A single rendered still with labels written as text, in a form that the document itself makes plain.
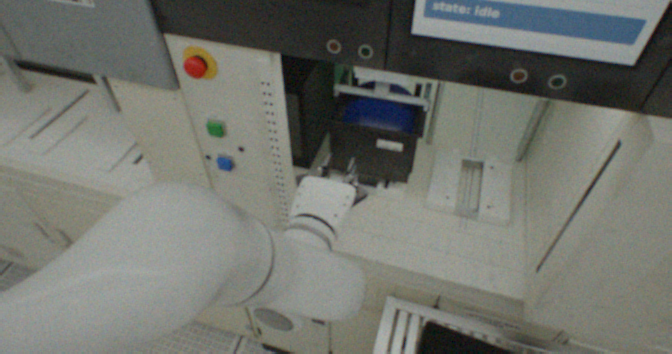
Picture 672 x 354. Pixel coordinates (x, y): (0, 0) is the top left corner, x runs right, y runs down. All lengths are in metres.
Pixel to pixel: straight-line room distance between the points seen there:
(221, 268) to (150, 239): 0.06
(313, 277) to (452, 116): 1.05
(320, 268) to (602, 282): 0.56
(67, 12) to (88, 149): 0.69
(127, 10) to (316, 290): 0.56
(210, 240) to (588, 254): 0.69
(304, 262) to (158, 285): 0.27
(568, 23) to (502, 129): 0.88
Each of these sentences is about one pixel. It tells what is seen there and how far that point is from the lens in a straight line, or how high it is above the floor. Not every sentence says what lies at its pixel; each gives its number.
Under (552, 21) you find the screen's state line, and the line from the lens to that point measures 0.63.
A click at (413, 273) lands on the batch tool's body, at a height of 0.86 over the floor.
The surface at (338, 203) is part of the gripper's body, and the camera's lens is 0.72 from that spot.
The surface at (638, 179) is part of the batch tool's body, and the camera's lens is 0.73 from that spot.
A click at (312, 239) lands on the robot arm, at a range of 0.66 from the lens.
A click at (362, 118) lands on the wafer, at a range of 1.13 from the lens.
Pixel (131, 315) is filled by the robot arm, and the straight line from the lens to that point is 0.28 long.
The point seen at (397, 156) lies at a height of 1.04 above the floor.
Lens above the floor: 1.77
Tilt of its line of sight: 46 degrees down
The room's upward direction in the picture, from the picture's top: straight up
